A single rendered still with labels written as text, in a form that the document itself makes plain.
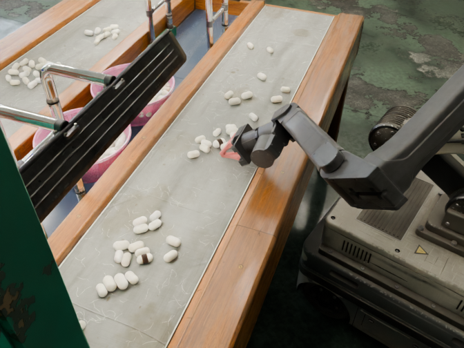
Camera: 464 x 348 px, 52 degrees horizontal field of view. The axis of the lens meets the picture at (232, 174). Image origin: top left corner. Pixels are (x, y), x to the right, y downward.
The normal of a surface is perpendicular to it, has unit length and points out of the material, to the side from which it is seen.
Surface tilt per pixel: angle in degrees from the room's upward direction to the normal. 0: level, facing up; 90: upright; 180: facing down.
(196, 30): 0
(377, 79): 0
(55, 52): 0
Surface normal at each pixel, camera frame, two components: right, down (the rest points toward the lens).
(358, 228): 0.00, -0.73
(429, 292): -0.58, 0.51
